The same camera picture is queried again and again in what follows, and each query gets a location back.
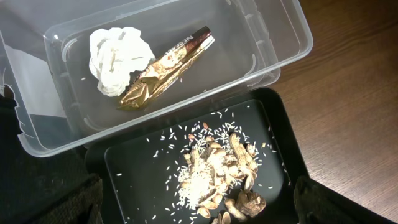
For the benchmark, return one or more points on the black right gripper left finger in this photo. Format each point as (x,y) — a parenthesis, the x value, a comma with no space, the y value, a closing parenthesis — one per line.
(80,204)

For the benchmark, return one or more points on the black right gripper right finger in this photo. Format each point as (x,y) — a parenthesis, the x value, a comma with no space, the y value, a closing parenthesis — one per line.
(317,204)

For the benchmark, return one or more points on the food scraps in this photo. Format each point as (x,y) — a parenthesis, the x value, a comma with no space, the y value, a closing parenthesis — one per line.
(218,177)

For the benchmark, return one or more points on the white napkin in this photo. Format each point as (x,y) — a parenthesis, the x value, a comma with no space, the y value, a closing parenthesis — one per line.
(114,55)

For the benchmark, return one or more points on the brown gold coffee sachet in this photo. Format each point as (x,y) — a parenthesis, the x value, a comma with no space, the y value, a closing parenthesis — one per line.
(166,70)

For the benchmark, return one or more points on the black rectangular tray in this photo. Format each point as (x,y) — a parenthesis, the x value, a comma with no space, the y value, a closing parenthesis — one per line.
(139,168)

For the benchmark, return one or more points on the clear plastic bin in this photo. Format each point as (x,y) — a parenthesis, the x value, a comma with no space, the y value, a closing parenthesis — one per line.
(45,59)

